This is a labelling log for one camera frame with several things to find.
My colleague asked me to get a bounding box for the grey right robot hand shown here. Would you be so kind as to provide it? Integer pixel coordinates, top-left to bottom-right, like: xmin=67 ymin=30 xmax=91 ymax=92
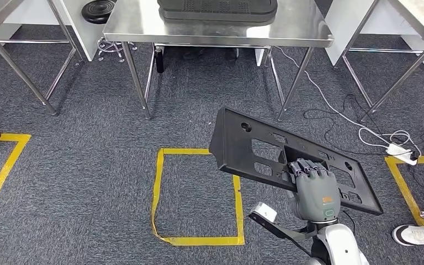
xmin=286 ymin=158 xmax=341 ymax=222

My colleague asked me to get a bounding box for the black plastic licence plate frame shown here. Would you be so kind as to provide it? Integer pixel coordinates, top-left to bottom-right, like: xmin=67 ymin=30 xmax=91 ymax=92
xmin=209 ymin=107 xmax=384 ymax=216

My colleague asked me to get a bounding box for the yellow floor tape square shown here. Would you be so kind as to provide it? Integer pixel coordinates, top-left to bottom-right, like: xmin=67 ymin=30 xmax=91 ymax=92
xmin=151 ymin=147 xmax=246 ymax=246
xmin=384 ymin=156 xmax=424 ymax=251
xmin=0 ymin=133 xmax=32 ymax=206

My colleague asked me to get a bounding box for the white power strip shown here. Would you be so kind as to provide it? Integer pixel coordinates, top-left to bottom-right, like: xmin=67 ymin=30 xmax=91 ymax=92
xmin=386 ymin=143 xmax=418 ymax=166

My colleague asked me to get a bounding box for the person's foot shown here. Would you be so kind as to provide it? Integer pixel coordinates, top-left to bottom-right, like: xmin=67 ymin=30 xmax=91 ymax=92
xmin=392 ymin=224 xmax=424 ymax=246

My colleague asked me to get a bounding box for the white partition panel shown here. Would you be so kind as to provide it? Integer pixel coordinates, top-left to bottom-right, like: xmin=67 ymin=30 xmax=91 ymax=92
xmin=324 ymin=0 xmax=399 ymax=67
xmin=52 ymin=0 xmax=107 ymax=62

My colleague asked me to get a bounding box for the black cylinder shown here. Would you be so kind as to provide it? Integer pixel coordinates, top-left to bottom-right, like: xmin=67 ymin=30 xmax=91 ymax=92
xmin=155 ymin=47 xmax=165 ymax=74

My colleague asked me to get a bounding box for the black plastic engine cover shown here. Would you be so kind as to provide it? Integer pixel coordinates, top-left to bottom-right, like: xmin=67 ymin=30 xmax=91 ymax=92
xmin=157 ymin=0 xmax=279 ymax=27

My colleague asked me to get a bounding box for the black round stool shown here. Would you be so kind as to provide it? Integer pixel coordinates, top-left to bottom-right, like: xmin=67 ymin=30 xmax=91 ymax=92
xmin=81 ymin=0 xmax=139 ymax=63

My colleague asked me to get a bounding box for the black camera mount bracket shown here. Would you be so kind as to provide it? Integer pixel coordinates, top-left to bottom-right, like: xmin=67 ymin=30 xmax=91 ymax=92
xmin=248 ymin=214 xmax=317 ymax=243

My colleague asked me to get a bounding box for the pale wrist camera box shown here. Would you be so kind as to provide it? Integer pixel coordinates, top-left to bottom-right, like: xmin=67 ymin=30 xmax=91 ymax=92
xmin=251 ymin=202 xmax=278 ymax=224

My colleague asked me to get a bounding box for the white power cable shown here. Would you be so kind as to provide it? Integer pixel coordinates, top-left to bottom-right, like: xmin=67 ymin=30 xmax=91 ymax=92
xmin=273 ymin=45 xmax=423 ymax=162

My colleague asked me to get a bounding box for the thin black cable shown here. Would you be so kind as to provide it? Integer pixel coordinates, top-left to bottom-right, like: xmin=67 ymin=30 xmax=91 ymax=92
xmin=303 ymin=94 xmax=424 ymax=187

